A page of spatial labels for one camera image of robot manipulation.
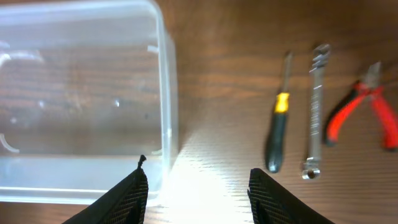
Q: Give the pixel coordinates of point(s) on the black yellow screwdriver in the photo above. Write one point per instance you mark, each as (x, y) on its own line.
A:
(275, 140)

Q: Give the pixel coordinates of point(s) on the clear plastic container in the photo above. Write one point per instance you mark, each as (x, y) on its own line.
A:
(87, 88)

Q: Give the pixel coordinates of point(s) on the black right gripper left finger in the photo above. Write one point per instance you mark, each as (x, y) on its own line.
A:
(125, 203)

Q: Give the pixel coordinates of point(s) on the red handled pliers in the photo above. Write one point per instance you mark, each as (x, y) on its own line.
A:
(369, 88)

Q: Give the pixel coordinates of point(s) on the silver combination wrench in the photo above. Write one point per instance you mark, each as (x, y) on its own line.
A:
(311, 166)

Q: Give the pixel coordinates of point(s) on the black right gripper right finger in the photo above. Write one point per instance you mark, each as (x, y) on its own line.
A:
(271, 203)

